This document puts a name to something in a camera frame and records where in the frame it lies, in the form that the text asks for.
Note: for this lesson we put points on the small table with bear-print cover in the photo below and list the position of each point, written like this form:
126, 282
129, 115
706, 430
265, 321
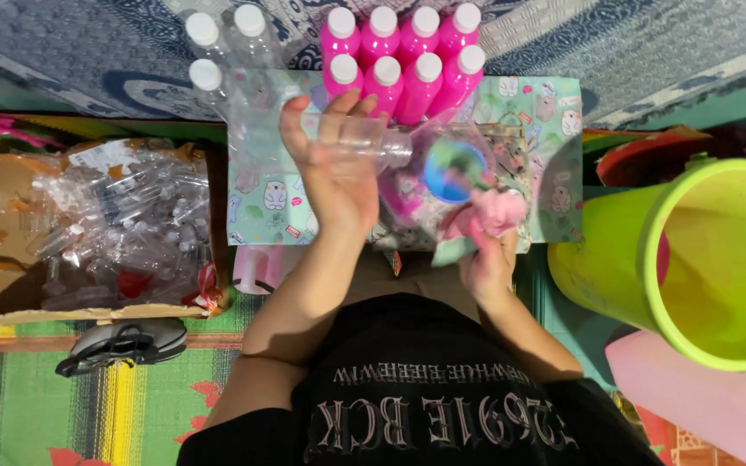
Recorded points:
541, 162

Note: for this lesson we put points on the black grey sandals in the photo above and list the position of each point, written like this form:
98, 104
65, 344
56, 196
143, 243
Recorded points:
127, 343

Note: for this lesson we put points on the person's left hand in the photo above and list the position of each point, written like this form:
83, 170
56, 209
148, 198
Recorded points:
337, 194

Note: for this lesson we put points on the group of pink filled bottles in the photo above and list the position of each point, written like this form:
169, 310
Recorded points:
383, 77

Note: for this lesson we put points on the person's right fingers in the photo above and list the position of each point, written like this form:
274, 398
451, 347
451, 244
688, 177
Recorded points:
480, 249

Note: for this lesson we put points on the person's right hand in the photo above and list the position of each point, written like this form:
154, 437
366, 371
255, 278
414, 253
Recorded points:
489, 272

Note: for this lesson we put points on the striped woven floor mat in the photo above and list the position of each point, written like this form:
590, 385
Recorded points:
43, 401

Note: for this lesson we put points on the pink green cloth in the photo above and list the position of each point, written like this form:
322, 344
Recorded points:
493, 210

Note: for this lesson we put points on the lime green plastic bucket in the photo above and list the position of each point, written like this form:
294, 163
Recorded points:
703, 259

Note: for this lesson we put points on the clear plastic bag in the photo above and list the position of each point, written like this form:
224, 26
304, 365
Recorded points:
405, 200

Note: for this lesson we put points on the red plastic basin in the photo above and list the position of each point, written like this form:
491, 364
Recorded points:
632, 158

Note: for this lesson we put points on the person's brown trousers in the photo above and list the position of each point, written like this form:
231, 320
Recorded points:
412, 278

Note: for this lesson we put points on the pale pink plastic jerrycan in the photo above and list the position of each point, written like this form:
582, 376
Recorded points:
710, 401

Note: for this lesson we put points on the blue patterned mattress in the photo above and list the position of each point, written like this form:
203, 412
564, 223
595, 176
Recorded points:
606, 45

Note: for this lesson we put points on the person's black printed shirt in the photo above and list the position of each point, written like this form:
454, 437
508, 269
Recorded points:
425, 401

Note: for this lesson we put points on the blue plastic funnel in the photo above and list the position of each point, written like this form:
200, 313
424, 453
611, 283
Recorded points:
444, 181

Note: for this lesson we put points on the clear bottle with white cap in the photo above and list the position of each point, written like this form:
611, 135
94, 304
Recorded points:
208, 81
204, 39
253, 35

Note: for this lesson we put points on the clear plastic bottle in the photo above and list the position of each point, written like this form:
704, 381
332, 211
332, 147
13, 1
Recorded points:
386, 145

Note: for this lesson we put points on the cardboard box of empty bottles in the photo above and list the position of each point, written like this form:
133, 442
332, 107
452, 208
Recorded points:
107, 220

